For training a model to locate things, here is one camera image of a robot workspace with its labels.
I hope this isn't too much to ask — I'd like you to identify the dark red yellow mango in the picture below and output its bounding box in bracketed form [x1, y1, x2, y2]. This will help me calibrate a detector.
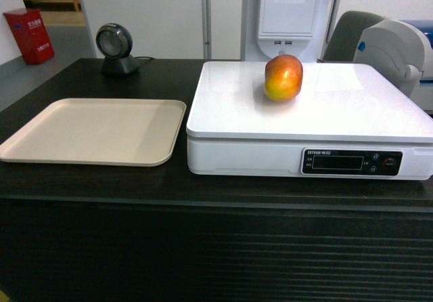
[265, 54, 304, 102]

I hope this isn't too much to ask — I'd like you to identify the white checkout scale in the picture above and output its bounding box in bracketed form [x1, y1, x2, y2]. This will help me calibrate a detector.
[187, 62, 432, 180]

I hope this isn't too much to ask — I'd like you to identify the black checkout counter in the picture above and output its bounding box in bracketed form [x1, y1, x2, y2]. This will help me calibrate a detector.
[1, 59, 432, 301]

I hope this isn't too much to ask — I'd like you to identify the beige plastic tray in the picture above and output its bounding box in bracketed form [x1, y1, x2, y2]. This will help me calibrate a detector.
[1, 98, 186, 167]

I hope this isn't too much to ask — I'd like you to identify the white POS terminal stand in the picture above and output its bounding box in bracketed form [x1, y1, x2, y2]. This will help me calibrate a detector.
[240, 0, 335, 62]

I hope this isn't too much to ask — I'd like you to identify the black round barcode scanner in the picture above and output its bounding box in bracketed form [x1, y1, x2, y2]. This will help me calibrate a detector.
[95, 23, 139, 78]

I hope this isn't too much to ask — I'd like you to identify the grey office chair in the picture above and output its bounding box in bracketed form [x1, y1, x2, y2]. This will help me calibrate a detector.
[321, 11, 385, 62]

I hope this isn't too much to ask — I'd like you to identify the white blue label printer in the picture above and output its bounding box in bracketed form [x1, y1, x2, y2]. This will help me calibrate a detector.
[353, 20, 432, 114]

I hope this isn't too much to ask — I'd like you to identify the red fire extinguisher box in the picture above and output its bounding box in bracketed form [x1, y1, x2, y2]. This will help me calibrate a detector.
[3, 8, 55, 65]

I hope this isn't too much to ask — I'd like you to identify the white partition post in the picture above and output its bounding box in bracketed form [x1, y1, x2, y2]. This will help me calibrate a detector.
[202, 0, 212, 60]

